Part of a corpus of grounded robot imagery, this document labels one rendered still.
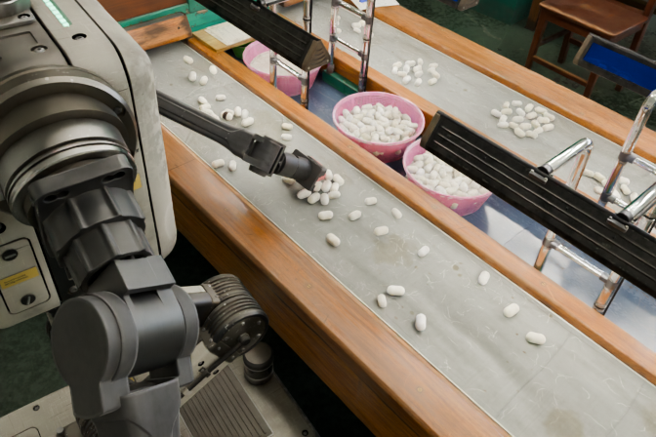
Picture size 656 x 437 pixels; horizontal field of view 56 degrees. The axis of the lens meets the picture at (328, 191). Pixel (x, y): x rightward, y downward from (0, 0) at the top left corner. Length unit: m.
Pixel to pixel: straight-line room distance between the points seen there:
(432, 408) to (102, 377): 0.75
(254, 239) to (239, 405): 0.38
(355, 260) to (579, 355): 0.50
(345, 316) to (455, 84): 1.04
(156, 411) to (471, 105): 1.57
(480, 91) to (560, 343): 0.96
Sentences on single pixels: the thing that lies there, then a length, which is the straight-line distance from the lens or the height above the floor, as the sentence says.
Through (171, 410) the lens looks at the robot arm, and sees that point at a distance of 0.58.
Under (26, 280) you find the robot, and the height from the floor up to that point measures 1.21.
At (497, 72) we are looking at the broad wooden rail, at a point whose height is 0.76.
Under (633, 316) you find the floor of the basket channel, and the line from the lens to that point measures 1.59.
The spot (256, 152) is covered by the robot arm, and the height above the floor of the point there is 0.93.
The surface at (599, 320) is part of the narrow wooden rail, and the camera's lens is 1.42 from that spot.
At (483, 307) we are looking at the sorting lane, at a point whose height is 0.74.
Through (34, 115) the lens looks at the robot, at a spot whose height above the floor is 1.45.
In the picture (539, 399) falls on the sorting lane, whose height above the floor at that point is 0.74.
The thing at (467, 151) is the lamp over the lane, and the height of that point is 1.08.
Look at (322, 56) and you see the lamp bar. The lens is 1.46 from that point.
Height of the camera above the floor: 1.77
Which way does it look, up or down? 41 degrees down
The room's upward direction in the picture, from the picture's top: 4 degrees clockwise
